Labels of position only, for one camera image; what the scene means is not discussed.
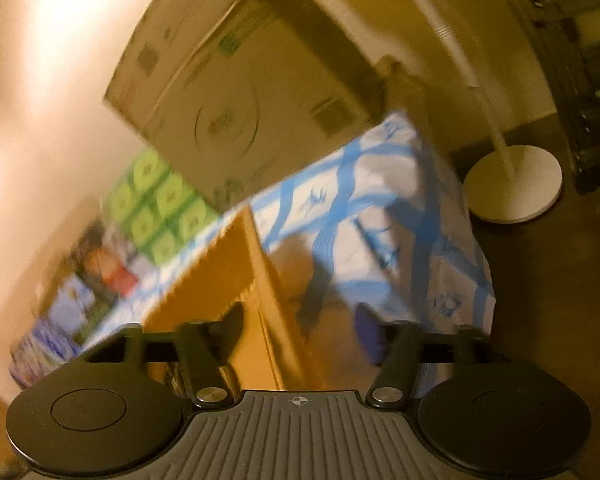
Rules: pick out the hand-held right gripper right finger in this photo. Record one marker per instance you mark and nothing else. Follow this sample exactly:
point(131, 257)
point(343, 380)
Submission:
point(367, 332)

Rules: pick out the stack of green tissue packs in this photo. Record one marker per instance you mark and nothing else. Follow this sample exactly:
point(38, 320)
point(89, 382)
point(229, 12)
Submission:
point(155, 205)

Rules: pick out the red gift box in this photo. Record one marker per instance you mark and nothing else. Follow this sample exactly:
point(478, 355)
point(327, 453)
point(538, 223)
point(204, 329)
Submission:
point(117, 272)

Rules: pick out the large cardboard box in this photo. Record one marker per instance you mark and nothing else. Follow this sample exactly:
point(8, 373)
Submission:
point(240, 110)

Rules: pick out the white fan stand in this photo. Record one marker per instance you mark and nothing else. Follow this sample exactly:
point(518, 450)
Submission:
point(515, 185)

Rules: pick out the blue milk carton box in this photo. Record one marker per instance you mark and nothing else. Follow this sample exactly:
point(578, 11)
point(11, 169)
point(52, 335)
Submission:
point(40, 355)

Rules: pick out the yellow plastic tray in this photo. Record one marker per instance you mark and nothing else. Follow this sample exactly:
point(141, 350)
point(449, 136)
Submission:
point(220, 270)

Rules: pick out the blue checked tablecloth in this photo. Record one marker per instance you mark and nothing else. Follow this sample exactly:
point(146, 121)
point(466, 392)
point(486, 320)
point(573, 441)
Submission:
point(405, 210)

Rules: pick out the black folding rack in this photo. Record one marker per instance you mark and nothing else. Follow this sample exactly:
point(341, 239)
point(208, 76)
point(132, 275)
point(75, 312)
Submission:
point(580, 110)

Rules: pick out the white and blue gift box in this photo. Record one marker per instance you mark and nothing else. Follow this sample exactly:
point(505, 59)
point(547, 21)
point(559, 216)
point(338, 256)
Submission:
point(77, 310)

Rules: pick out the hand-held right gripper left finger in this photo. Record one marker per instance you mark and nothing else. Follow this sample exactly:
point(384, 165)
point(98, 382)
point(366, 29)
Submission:
point(234, 322)

